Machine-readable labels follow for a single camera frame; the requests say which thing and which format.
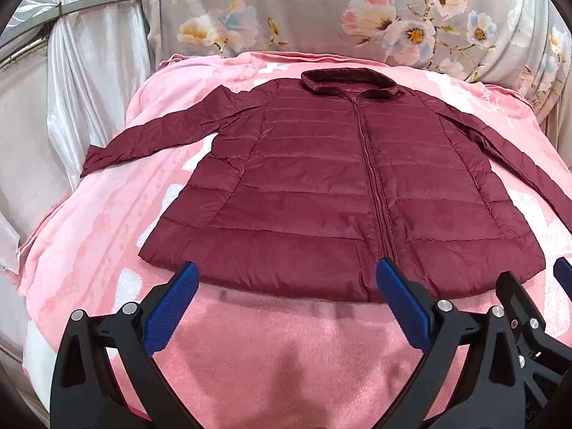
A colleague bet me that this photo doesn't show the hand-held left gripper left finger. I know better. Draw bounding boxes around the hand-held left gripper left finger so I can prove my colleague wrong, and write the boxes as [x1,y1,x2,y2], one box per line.
[50,262,206,429]

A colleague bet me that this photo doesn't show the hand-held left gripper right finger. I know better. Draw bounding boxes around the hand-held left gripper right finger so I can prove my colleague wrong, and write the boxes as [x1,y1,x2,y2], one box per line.
[371,258,524,429]

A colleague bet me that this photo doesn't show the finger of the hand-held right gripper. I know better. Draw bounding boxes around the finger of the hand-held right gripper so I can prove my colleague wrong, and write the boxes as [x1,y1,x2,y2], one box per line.
[553,258,572,292]
[494,271,548,355]

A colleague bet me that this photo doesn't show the maroon quilted puffer jacket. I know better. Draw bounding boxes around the maroon quilted puffer jacket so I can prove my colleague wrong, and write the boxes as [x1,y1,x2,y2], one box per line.
[80,68,572,303]

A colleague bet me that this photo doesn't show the pink patterned fleece blanket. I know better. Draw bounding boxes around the pink patterned fleece blanket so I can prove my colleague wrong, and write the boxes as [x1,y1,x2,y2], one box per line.
[9,50,572,429]

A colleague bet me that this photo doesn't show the beige cloth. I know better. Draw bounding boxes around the beige cloth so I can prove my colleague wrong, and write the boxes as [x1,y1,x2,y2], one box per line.
[538,94,572,153]

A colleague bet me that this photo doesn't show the white satin cloth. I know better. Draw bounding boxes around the white satin cloth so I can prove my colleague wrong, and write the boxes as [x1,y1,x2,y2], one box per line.
[0,0,156,412]

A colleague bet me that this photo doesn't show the grey metal bar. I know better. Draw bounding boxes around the grey metal bar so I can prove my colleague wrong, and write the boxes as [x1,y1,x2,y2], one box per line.
[0,0,142,54]

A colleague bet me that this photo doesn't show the grey floral quilt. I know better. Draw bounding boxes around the grey floral quilt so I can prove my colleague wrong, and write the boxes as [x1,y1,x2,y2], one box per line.
[139,0,572,121]

